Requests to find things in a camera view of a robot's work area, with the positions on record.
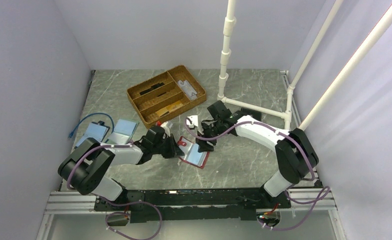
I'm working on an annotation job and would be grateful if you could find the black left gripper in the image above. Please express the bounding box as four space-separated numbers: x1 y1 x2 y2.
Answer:
152 133 184 159

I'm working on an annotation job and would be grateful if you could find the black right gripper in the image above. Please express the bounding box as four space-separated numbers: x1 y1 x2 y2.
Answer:
196 119 224 153

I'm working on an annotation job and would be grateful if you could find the red leather card holder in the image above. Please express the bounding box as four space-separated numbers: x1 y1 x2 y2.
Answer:
177 136 209 169

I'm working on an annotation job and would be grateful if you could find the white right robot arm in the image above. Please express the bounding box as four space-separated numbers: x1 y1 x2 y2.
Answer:
185 100 319 208

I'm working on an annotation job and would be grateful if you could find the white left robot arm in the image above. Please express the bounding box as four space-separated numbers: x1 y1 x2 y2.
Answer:
58 126 184 210

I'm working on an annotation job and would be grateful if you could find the tan card in tray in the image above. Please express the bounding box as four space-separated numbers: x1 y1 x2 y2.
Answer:
155 100 183 117

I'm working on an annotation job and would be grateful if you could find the clear plastic card sleeve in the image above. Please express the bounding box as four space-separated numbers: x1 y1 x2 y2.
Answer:
177 80 198 101

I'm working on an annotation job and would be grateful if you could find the light blue card holder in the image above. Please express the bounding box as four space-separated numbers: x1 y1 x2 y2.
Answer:
105 119 138 145

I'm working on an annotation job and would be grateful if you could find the black leather card holder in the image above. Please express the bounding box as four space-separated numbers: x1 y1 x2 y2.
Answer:
240 108 262 121

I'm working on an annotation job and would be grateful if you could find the open blue card holder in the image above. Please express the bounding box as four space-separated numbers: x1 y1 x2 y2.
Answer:
74 121 111 149

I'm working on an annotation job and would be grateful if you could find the woven brown organizer tray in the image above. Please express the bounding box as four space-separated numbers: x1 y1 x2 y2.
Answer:
127 65 207 128

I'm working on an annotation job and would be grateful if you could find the black item in tray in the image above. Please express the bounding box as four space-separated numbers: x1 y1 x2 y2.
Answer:
140 82 165 96

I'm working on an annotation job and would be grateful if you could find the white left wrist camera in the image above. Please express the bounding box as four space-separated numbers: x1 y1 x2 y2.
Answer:
155 121 173 135

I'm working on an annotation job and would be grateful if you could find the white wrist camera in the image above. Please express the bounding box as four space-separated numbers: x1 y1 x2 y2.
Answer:
186 115 199 130
155 121 173 135

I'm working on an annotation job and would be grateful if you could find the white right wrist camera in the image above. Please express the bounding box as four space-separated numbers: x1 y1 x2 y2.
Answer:
186 115 199 130

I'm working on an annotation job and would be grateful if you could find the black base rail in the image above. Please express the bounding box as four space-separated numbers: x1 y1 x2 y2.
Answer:
94 187 291 223

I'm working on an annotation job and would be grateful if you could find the blue cable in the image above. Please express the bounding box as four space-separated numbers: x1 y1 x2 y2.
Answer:
69 112 115 139

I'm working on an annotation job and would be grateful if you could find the white PVC pipe frame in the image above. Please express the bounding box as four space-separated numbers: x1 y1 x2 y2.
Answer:
217 0 392 130

